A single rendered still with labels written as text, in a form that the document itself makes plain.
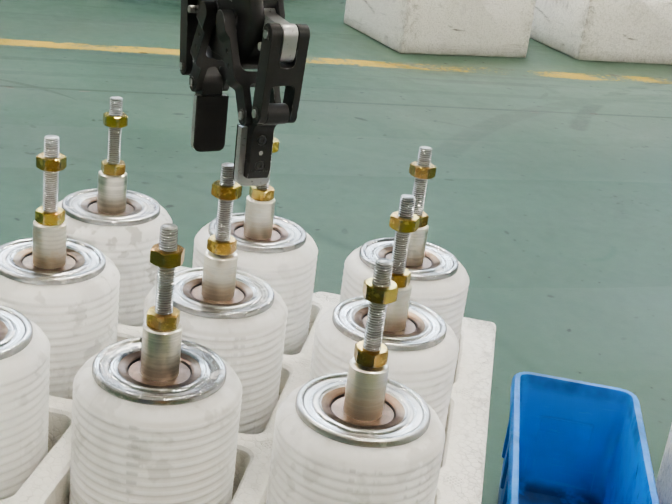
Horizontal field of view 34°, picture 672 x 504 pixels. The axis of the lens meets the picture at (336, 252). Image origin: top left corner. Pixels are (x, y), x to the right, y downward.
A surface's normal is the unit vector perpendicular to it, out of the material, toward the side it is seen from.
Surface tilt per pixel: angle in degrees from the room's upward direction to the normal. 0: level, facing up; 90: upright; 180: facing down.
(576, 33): 90
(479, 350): 0
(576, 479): 88
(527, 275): 0
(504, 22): 90
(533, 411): 88
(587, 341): 0
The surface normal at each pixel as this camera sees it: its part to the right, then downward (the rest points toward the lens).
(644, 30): 0.32, 0.39
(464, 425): 0.11, -0.92
